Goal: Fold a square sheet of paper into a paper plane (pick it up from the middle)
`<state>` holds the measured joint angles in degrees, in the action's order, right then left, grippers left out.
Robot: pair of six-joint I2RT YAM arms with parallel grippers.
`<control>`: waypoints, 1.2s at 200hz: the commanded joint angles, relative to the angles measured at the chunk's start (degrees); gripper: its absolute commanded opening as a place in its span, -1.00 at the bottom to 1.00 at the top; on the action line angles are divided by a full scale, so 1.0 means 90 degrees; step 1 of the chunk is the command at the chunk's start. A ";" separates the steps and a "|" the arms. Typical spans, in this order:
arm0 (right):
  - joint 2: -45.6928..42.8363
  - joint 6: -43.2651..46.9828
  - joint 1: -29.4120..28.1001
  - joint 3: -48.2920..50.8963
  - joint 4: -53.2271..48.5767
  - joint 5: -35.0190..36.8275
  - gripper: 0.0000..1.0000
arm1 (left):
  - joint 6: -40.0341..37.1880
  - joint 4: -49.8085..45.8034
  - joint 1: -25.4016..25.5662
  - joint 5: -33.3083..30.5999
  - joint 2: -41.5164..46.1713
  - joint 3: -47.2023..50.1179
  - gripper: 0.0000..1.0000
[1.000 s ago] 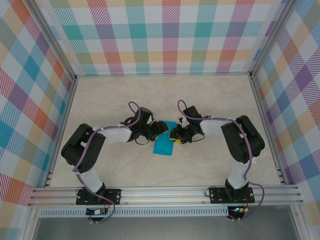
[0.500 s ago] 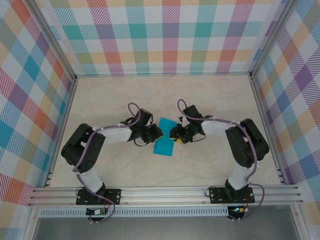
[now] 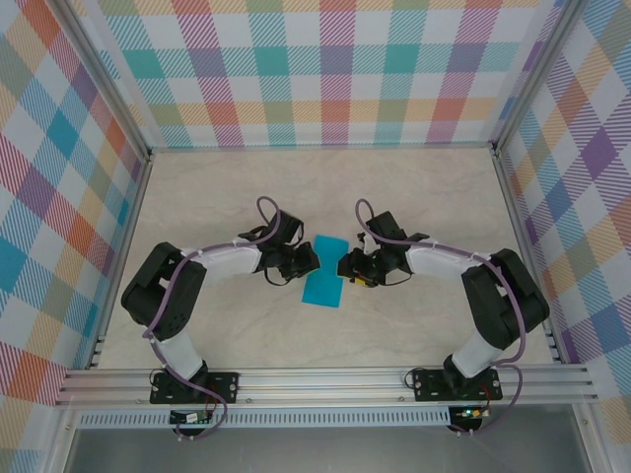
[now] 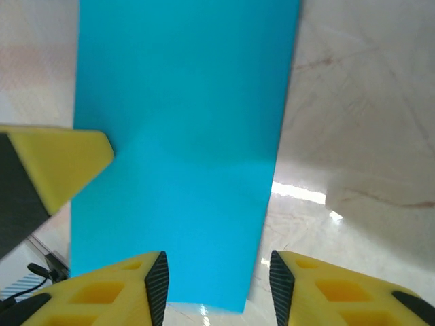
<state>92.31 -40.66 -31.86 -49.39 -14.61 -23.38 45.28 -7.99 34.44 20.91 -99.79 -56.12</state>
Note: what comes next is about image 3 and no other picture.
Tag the blue paper sheet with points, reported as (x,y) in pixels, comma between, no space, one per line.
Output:
(323,295)

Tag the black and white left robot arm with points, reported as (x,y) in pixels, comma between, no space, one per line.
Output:
(167,295)

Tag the small circuit board green light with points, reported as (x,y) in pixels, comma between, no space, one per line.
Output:
(470,413)

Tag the grey metal panel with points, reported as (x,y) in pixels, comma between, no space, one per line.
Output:
(320,453)

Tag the small circuit board white label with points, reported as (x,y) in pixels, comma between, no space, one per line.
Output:
(189,418)

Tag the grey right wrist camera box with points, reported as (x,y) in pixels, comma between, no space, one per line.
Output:
(366,242)

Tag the aluminium table edge rail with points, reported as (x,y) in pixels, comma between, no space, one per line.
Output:
(125,246)
(320,147)
(523,246)

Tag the long aluminium mounting rail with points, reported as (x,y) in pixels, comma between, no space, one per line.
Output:
(320,386)

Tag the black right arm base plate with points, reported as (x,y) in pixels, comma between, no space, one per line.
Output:
(429,386)

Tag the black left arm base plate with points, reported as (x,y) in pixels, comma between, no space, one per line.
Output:
(222,386)

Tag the aluminium frame post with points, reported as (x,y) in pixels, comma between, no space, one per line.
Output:
(109,79)
(535,74)

